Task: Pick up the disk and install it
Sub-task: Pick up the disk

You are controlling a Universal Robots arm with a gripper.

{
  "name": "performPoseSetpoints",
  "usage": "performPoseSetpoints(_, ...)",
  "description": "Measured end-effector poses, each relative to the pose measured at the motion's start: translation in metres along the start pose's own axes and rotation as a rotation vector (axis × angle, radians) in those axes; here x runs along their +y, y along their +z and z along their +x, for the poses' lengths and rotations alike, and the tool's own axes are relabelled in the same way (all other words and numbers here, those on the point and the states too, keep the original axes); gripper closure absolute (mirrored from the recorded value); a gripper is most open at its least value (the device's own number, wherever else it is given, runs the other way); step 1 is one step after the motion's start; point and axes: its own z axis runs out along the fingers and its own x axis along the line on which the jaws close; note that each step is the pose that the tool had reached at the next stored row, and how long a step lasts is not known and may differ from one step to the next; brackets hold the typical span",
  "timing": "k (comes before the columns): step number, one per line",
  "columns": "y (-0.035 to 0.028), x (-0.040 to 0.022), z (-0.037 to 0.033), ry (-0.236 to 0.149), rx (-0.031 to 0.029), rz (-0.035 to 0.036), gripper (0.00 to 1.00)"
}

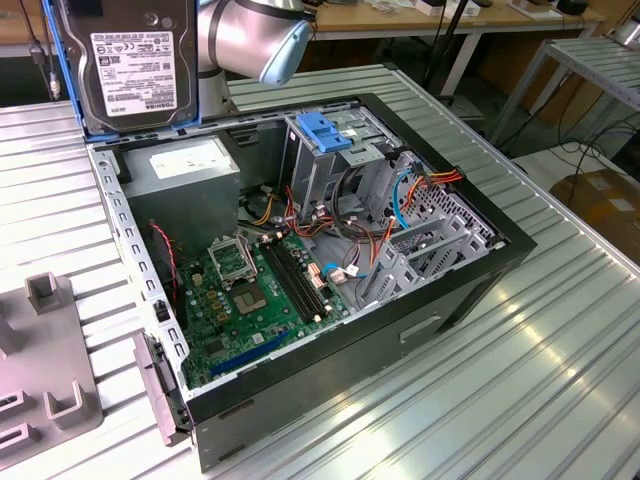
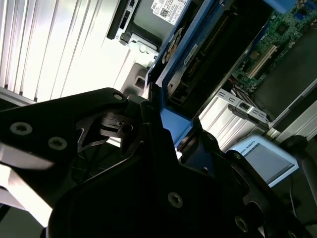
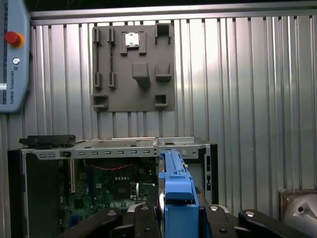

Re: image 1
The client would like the orange red power wire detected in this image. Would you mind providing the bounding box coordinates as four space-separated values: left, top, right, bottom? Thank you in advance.
402 167 466 209

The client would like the hard disk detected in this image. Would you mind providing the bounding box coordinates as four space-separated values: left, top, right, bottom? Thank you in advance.
42 0 201 140

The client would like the metal disk bay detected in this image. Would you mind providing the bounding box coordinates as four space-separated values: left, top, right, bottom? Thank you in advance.
357 214 504 307

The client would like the black RAM slot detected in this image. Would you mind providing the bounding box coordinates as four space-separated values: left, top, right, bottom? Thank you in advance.
258 241 312 326
280 234 333 315
266 239 319 323
273 237 326 319

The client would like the metal optical drive cage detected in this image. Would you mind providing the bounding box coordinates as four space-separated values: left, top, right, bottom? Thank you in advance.
279 99 406 226

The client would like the CPU socket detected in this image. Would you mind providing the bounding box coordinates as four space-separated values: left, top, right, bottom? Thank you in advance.
228 280 275 317

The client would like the metal socket cover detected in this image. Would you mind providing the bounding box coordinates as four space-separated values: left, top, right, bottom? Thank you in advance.
206 233 260 290

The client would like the blue plastic bay latch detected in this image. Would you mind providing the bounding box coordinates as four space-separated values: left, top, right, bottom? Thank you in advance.
295 113 354 155

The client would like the open black PC case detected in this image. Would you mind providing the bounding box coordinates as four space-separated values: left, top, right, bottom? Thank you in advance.
82 92 539 474

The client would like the blue expansion slot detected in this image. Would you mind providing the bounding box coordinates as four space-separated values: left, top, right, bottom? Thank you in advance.
208 327 292 380

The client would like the green motherboard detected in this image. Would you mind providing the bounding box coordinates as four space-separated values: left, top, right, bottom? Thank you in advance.
175 230 352 390

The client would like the grey Dell power supply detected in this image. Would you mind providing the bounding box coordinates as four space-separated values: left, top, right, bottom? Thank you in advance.
119 134 242 257

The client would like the black case fan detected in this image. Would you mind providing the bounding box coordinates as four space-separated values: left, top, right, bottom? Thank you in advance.
147 222 184 321

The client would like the grey plastic case latch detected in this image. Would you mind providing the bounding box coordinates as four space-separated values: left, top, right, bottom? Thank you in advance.
132 332 192 446

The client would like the long wooden desk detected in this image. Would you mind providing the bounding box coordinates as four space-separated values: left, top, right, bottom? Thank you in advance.
0 0 606 96

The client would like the small white box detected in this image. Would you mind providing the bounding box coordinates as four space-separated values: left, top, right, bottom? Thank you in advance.
417 0 476 16

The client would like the large cardboard box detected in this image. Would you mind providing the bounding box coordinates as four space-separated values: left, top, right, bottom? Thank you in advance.
549 168 640 251

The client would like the grey parts rack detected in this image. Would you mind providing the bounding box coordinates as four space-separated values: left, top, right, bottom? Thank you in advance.
0 272 104 471

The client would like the metal slat side table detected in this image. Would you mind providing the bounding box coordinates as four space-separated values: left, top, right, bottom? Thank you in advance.
489 37 640 146

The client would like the red orange wire bundle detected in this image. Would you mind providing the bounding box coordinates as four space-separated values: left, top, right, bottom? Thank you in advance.
283 184 401 247

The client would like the white connector blue wire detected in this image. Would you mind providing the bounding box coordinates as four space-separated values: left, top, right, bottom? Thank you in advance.
322 262 369 285

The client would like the black cable loop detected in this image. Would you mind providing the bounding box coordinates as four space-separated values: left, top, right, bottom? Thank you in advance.
332 167 384 241

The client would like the yellow black wire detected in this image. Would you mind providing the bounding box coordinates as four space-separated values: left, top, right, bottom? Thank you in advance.
244 187 281 226

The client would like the long blue data wire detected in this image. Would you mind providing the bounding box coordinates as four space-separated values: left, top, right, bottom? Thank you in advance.
392 167 425 231

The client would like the black arm base cable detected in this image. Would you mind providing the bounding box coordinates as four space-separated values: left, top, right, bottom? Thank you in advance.
19 0 64 101

